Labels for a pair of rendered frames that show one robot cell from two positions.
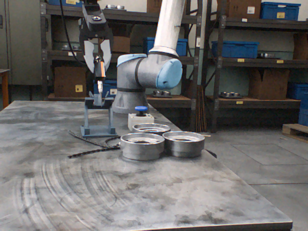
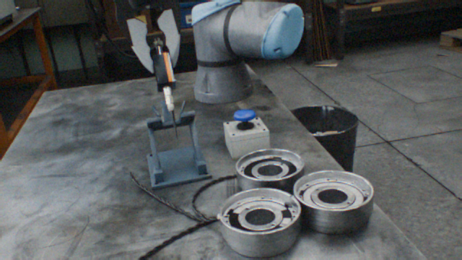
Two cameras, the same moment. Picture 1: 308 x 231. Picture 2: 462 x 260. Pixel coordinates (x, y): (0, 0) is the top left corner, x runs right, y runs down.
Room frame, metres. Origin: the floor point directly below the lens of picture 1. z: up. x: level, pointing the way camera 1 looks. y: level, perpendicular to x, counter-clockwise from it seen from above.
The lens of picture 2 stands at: (0.29, 0.02, 1.17)
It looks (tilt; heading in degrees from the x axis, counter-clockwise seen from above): 23 degrees down; 4
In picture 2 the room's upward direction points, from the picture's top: 6 degrees counter-clockwise
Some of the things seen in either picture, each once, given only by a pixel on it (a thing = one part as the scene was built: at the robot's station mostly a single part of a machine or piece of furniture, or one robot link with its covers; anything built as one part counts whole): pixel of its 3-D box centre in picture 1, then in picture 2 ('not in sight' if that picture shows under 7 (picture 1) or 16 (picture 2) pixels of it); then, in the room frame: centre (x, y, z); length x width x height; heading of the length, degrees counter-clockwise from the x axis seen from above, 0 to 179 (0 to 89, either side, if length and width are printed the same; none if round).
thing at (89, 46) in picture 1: (88, 56); (139, 43); (1.01, 0.20, 1.02); 0.06 x 0.03 x 0.09; 19
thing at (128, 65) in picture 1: (133, 70); (219, 27); (1.39, 0.09, 0.97); 0.13 x 0.12 x 0.14; 56
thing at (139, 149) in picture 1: (142, 146); (260, 222); (0.79, 0.02, 0.82); 0.10 x 0.10 x 0.04
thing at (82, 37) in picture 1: (87, 40); (132, 16); (0.99, 0.20, 1.07); 0.05 x 0.02 x 0.09; 109
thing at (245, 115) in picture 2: (141, 114); (245, 123); (1.06, 0.04, 0.85); 0.04 x 0.04 x 0.05
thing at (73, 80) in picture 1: (70, 81); (127, 11); (4.36, 1.06, 0.64); 0.49 x 0.40 x 0.37; 107
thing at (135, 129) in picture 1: (151, 134); (270, 175); (0.92, 0.00, 0.82); 0.10 x 0.10 x 0.04
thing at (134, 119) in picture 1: (140, 121); (245, 135); (1.07, 0.04, 0.82); 0.08 x 0.07 x 0.05; 12
